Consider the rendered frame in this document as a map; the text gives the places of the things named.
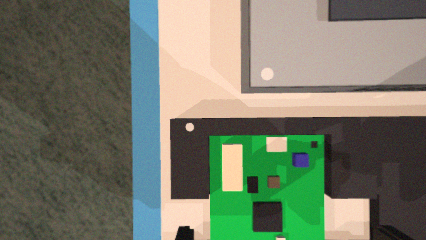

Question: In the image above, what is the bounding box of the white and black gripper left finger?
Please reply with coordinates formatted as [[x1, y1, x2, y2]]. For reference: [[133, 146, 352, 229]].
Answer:
[[175, 226, 194, 240]]

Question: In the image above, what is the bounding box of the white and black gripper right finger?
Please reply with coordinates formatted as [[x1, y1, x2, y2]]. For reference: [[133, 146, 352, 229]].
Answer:
[[373, 225, 414, 240]]

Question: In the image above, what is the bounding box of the green circuit board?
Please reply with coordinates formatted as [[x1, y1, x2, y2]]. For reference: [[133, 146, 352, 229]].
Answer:
[[209, 135, 325, 240]]

